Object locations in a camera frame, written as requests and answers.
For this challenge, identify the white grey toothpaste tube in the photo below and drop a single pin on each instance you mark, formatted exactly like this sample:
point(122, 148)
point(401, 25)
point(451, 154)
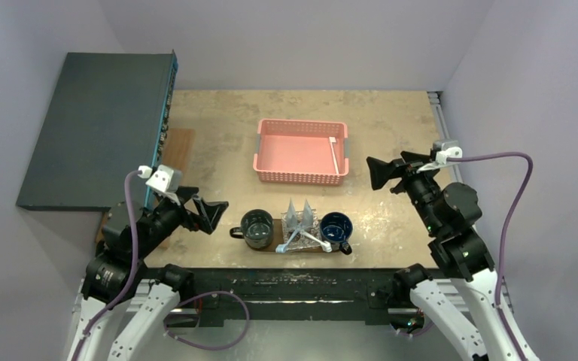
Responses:
point(291, 218)

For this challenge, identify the white red toothpaste tube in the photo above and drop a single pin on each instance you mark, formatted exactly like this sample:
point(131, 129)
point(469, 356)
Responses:
point(308, 217)

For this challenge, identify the dark grey shelf board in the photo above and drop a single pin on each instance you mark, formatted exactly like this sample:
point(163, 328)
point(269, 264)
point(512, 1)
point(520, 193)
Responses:
point(108, 115)

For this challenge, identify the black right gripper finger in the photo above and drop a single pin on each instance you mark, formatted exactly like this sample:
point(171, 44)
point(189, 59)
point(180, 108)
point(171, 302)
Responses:
point(382, 172)
point(414, 158)

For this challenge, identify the oval dark wooden tray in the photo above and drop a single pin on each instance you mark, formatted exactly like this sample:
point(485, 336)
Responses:
point(276, 246)

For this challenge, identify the aluminium frame rail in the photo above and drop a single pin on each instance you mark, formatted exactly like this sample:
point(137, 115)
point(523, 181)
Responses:
point(456, 174)

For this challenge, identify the clear crystal toothbrush holder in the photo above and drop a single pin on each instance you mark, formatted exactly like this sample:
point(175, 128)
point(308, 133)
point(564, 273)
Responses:
point(295, 237)

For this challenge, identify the light blue toothbrush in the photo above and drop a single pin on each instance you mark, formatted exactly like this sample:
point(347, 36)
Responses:
point(288, 237)

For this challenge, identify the navy blue mug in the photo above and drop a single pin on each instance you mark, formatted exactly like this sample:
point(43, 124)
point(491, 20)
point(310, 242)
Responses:
point(337, 228)

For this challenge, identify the pink perforated plastic basket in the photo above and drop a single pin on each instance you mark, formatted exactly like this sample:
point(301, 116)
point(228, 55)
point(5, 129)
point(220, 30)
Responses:
point(298, 152)

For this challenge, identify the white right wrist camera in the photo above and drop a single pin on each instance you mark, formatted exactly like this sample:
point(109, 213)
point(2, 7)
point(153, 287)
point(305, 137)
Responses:
point(440, 154)

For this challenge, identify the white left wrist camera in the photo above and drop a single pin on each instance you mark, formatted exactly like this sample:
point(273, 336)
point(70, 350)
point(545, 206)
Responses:
point(163, 180)

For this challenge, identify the dark green grey mug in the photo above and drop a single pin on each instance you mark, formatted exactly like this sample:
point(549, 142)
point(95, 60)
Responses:
point(256, 229)

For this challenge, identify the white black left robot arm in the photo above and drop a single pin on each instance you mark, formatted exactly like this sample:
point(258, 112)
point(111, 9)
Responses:
point(112, 277)

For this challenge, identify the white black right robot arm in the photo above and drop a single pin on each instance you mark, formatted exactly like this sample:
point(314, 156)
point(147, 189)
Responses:
point(489, 331)

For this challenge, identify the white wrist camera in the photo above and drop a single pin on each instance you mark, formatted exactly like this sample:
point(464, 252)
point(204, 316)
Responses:
point(163, 180)
point(440, 154)

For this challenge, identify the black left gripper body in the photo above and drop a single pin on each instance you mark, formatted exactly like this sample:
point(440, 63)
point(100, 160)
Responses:
point(180, 213)

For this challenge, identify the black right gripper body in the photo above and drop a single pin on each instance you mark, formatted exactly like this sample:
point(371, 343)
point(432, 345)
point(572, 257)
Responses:
point(404, 171)

